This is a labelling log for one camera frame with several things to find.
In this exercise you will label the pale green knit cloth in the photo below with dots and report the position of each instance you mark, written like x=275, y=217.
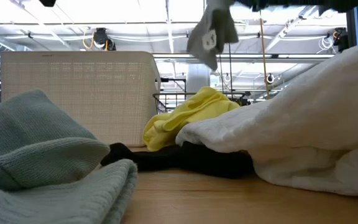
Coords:
x=26, y=140

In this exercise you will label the yellow cloth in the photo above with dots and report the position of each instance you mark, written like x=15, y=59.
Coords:
x=191, y=109

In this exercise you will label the grey cloth with white tag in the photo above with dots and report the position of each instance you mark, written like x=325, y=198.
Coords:
x=225, y=28

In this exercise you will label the black cloth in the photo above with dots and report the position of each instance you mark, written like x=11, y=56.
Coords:
x=197, y=161

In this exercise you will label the white lace cloth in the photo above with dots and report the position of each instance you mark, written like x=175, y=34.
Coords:
x=306, y=124

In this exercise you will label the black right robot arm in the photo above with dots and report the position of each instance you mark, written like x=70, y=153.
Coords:
x=343, y=4

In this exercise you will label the white perforated plastic basket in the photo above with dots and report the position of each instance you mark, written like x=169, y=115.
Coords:
x=73, y=93

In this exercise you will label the black metal stand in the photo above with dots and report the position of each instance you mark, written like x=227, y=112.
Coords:
x=174, y=80

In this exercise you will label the white building column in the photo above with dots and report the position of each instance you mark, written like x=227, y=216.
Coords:
x=197, y=77

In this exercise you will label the black equipment box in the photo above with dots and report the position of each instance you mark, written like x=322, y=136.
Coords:
x=242, y=101

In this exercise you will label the long ceiling light fixture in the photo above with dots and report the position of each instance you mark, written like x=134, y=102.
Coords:
x=275, y=56

